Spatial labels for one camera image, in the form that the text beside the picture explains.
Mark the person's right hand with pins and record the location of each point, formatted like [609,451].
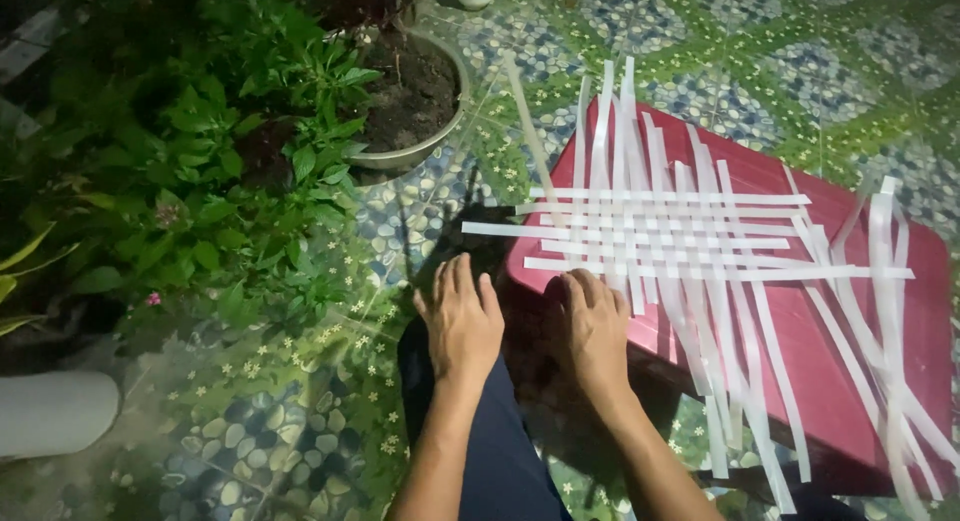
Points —
[598,341]

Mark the person's left hand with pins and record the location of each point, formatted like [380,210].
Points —
[461,329]

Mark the person's right fingers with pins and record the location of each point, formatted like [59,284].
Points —
[594,287]

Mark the woven mat of white strips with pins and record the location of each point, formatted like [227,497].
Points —
[675,228]

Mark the beige paper strip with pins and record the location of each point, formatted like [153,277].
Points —
[531,138]

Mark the red plastic stool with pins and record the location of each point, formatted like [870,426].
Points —
[810,371]

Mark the grey round planter with soil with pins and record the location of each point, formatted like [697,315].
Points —
[409,100]

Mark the green leafy plants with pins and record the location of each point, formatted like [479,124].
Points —
[195,153]

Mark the large white rounded container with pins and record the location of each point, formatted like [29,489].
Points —
[52,414]

